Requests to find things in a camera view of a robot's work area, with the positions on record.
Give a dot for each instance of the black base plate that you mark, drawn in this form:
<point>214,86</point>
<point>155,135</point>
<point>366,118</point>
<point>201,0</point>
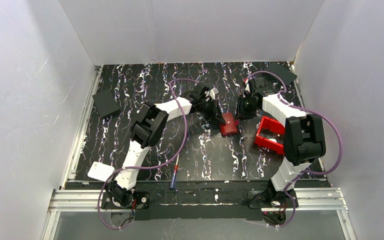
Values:
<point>135,200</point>
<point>263,199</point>

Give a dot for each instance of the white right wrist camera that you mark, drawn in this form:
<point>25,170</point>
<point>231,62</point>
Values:
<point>246,85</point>

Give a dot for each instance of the black block far left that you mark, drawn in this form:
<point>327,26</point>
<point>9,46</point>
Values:
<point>105,103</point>

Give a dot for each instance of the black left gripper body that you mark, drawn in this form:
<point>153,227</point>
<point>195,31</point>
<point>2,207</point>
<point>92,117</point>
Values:
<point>214,108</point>

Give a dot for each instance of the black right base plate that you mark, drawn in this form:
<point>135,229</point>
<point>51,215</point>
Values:
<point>263,199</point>

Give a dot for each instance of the black block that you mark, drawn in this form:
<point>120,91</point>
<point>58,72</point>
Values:
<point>105,103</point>
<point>282,72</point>

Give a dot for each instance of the red leather card holder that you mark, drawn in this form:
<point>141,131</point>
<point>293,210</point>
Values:
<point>230,126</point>

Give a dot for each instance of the red plastic bin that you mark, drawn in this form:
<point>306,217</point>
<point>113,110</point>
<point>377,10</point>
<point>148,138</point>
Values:
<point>270,135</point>

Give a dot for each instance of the black block far right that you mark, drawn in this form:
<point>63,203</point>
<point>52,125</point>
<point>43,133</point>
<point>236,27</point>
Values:
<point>282,72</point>

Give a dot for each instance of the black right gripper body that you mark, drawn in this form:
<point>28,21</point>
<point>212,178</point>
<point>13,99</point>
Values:
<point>245,108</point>

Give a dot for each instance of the aluminium left side rail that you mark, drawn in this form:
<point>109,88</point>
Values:
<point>71,168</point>

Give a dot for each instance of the blue red screwdriver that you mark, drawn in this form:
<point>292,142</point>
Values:
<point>172,185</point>

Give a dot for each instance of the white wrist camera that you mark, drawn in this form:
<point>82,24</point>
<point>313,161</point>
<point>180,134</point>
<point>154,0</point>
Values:
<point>246,85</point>
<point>212,94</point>

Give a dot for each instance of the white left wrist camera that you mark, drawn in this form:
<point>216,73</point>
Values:
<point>212,94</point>

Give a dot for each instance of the white card near left base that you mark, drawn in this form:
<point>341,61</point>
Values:
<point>100,171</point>

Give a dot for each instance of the aluminium front rail frame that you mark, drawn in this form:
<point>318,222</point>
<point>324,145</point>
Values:
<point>199,203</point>

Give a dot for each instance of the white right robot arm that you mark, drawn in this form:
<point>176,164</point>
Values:
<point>303,138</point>

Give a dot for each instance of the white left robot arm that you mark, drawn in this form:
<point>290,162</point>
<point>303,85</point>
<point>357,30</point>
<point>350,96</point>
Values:
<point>148,129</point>

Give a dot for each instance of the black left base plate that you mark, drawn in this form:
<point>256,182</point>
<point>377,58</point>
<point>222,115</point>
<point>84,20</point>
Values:
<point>135,200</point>

